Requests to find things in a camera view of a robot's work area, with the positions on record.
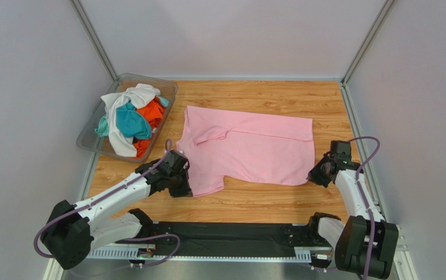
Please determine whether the pink t shirt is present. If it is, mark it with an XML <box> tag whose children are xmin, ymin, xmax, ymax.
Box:
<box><xmin>176</xmin><ymin>106</ymin><xmax>315</xmax><ymax>197</ymax></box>

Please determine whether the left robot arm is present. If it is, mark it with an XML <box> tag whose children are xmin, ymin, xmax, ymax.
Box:
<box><xmin>33</xmin><ymin>150</ymin><xmax>192</xmax><ymax>270</ymax></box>

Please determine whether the white t shirt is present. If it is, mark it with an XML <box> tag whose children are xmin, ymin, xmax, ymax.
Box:
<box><xmin>101</xmin><ymin>83</ymin><xmax>161</xmax><ymax>158</ymax></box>

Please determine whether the orange t shirt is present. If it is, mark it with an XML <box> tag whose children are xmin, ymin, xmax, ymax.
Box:
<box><xmin>133</xmin><ymin>96</ymin><xmax>166</xmax><ymax>158</ymax></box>

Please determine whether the teal t shirt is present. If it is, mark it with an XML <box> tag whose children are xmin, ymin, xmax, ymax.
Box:
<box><xmin>113</xmin><ymin>97</ymin><xmax>169</xmax><ymax>139</ymax></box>

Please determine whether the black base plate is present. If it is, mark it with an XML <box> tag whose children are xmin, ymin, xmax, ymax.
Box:
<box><xmin>147</xmin><ymin>222</ymin><xmax>333</xmax><ymax>257</ymax></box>

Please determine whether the aluminium corner post left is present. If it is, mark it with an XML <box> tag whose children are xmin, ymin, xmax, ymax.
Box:
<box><xmin>69</xmin><ymin>0</ymin><xmax>118</xmax><ymax>81</ymax></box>

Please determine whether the aluminium corner post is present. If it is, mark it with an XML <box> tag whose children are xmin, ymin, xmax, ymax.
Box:
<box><xmin>342</xmin><ymin>0</ymin><xmax>398</xmax><ymax>87</ymax></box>
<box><xmin>69</xmin><ymin>0</ymin><xmax>118</xmax><ymax>81</ymax></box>

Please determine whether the aluminium corner post right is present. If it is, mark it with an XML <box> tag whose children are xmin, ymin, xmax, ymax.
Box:
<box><xmin>342</xmin><ymin>0</ymin><xmax>398</xmax><ymax>87</ymax></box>

